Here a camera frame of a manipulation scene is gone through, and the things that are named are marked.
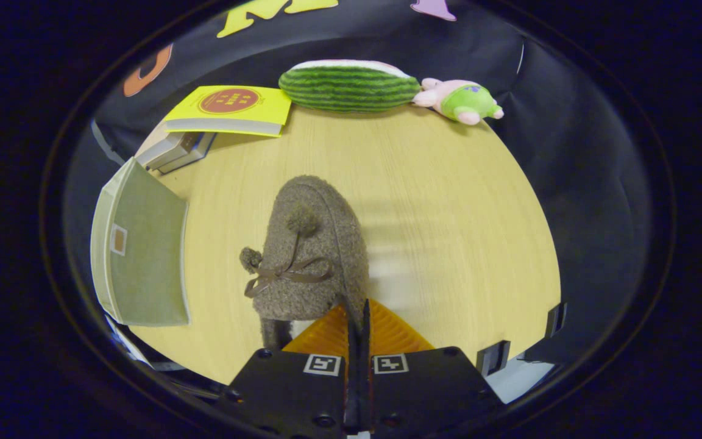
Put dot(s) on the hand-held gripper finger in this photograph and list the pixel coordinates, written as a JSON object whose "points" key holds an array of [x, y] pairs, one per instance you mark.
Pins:
{"points": [[365, 390], [351, 390]]}

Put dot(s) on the brown fuzzy shoe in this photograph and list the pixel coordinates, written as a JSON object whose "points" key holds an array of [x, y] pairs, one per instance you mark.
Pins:
{"points": [[314, 201]]}

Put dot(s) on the white fabric storage box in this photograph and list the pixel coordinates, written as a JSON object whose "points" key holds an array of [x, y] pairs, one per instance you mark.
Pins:
{"points": [[150, 256]]}

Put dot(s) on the thin pale book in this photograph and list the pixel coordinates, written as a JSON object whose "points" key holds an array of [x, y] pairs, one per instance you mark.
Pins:
{"points": [[195, 152]]}

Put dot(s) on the yellow book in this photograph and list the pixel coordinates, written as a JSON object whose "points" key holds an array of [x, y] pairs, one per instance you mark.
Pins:
{"points": [[265, 110]]}

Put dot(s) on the watermelon slice plush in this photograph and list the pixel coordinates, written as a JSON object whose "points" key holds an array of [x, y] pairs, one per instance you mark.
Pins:
{"points": [[351, 91]]}

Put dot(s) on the beige book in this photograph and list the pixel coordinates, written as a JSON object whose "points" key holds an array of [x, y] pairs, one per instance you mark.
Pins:
{"points": [[171, 148]]}

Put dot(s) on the pink and green plush toy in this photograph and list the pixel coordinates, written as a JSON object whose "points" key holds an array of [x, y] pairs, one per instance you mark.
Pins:
{"points": [[467, 100]]}

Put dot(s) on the black table bracket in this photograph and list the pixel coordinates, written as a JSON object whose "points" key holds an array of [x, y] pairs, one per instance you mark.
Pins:
{"points": [[492, 358], [557, 320]]}

